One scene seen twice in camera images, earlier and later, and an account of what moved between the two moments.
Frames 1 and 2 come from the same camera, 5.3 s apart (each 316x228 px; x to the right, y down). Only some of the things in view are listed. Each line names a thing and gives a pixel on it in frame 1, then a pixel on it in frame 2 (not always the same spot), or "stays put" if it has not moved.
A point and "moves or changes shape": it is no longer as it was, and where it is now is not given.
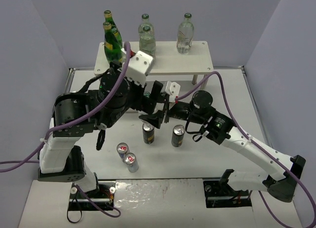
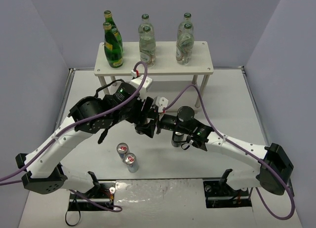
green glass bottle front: x=113 y=48 stays put
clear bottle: x=145 y=22 stays put
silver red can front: x=130 y=160 stays put
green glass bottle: x=107 y=15 stays put
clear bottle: x=146 y=94 moves or changes shape
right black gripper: x=169 y=109 → x=158 y=124
